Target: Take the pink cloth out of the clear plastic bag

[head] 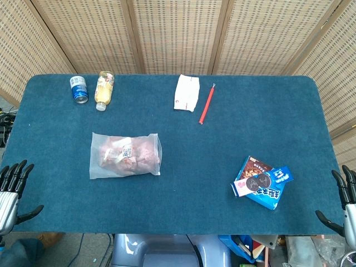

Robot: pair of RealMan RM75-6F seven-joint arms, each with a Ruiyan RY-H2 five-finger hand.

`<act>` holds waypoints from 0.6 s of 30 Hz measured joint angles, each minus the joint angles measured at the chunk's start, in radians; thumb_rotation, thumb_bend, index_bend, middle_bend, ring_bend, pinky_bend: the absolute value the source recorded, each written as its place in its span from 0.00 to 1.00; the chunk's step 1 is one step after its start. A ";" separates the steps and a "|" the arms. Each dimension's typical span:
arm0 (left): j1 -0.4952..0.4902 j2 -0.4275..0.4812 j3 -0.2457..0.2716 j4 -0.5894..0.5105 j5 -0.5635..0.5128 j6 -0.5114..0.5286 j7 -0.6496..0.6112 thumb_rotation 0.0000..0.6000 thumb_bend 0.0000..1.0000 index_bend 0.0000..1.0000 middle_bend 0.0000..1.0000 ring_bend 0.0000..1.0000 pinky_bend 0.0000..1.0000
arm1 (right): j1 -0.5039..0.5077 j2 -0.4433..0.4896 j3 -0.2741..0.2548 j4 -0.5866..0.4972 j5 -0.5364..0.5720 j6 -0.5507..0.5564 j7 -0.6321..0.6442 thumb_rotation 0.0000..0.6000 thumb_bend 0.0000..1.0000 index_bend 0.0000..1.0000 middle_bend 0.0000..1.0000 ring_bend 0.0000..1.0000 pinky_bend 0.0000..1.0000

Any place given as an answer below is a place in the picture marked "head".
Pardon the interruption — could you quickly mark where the yellow drink bottle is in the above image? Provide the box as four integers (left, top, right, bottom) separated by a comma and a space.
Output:
95, 71, 116, 111

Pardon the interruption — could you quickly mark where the black cable bundle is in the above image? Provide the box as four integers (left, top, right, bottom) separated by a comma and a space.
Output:
0, 107, 18, 149

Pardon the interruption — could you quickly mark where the brown chocolate box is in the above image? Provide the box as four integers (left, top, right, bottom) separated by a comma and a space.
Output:
236, 155, 274, 181

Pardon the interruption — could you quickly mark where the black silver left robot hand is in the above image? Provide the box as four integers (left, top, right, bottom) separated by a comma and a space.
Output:
0, 160, 45, 236

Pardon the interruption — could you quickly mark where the white tissue packet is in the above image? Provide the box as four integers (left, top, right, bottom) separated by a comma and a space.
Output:
174, 74, 201, 113

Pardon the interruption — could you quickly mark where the large blue cookie box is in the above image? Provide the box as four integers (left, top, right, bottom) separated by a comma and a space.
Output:
244, 182, 285, 211

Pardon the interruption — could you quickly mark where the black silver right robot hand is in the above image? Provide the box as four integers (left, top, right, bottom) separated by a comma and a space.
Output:
315, 165, 356, 250

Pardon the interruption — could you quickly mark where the grey robot torso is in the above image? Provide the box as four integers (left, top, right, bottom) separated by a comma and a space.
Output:
111, 233, 232, 267

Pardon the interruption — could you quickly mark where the bamboo folding screen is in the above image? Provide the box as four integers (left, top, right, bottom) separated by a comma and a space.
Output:
0, 0, 356, 170

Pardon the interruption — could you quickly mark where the clear plastic zip bag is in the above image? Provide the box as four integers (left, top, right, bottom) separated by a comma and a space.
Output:
89, 132, 162, 180

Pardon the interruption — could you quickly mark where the pink floral clothing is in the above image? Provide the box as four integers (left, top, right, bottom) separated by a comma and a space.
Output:
98, 135, 161, 176

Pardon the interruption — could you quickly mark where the small blue snack packet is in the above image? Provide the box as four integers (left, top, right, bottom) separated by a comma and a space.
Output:
271, 166, 295, 184

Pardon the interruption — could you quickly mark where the blue plastic bin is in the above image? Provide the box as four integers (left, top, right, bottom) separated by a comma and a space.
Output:
218, 235, 260, 264

